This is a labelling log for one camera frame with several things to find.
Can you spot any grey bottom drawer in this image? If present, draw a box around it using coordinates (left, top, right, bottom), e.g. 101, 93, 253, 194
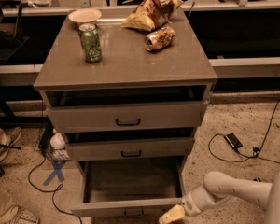
71, 156, 186, 217

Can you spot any grey drawer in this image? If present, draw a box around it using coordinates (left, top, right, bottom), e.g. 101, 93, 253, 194
48, 85, 207, 133
71, 156, 186, 217
66, 128, 194, 161

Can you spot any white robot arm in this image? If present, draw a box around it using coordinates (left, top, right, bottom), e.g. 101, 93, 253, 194
159, 171, 280, 224

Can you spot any grey middle drawer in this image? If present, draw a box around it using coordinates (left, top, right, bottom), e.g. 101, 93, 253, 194
66, 128, 194, 161

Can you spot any grey drawer cabinet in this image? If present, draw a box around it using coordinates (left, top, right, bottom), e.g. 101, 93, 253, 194
33, 7, 218, 161

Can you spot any grey top drawer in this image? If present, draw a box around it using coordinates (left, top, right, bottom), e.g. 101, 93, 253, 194
48, 85, 207, 133

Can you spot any black power adapter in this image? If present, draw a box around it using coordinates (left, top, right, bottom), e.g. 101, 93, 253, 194
224, 133, 243, 150

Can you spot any blue tape cross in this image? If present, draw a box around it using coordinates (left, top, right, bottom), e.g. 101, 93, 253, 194
43, 161, 66, 186

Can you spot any patterned shoe lower left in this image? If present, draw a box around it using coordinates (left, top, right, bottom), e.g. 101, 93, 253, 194
5, 206, 39, 224

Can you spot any green soda can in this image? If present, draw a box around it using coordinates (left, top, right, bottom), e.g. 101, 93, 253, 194
78, 23, 102, 63

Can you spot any beige shoe upper left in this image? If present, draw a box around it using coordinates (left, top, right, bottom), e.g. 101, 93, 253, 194
0, 127, 21, 161

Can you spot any brown chip bag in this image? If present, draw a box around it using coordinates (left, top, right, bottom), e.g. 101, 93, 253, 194
121, 0, 184, 32

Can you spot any white bowl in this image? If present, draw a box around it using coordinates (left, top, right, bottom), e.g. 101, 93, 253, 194
68, 8, 102, 25

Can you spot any black adapter cable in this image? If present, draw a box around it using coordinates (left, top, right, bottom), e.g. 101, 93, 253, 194
207, 77, 280, 166

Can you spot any black floor cable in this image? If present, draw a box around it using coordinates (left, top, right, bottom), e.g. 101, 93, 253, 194
27, 156, 84, 224

